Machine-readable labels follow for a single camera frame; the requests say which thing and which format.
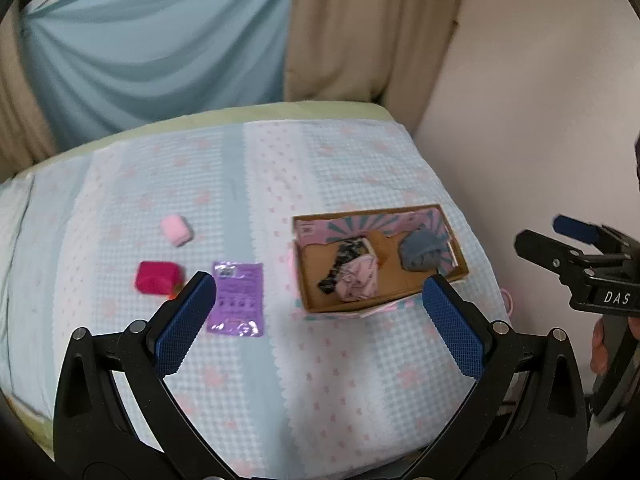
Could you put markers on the beige curtain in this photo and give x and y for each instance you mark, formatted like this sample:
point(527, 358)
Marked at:
point(388, 52)

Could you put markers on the dusty pink knitted cloth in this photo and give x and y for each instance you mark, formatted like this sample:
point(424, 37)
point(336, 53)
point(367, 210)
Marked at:
point(358, 280)

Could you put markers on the grey fluffy soft item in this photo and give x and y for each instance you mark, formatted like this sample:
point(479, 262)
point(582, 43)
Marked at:
point(421, 250)

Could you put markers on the light blue curtain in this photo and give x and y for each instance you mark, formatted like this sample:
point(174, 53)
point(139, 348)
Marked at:
point(100, 67)

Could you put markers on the pink fluffy soft roll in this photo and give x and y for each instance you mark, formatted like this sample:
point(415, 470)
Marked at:
point(176, 230)

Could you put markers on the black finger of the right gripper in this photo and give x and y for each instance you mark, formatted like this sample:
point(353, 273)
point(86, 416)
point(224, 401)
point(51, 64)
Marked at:
point(566, 261)

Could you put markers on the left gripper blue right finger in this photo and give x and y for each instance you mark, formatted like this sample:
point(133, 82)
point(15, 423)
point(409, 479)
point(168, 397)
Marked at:
point(458, 322)

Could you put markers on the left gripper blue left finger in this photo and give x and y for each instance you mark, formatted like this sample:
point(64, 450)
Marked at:
point(178, 321)

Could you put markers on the blue checkered bed cover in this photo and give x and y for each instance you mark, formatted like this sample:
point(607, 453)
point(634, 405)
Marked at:
point(311, 398)

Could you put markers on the person's right hand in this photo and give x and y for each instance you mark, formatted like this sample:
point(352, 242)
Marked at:
point(599, 352)

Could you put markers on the purple plastic packet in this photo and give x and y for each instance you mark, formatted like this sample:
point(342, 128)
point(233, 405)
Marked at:
point(239, 307)

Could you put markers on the cardboard box with pink lining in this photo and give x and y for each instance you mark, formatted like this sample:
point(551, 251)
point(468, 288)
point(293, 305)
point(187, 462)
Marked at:
point(316, 237)

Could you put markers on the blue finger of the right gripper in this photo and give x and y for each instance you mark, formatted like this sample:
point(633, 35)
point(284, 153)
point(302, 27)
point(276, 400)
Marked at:
point(583, 232)

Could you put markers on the magenta soft block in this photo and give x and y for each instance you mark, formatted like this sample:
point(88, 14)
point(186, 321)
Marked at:
point(160, 278)

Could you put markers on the black patterned cloth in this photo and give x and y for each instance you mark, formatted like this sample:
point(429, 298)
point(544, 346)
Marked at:
point(347, 251)

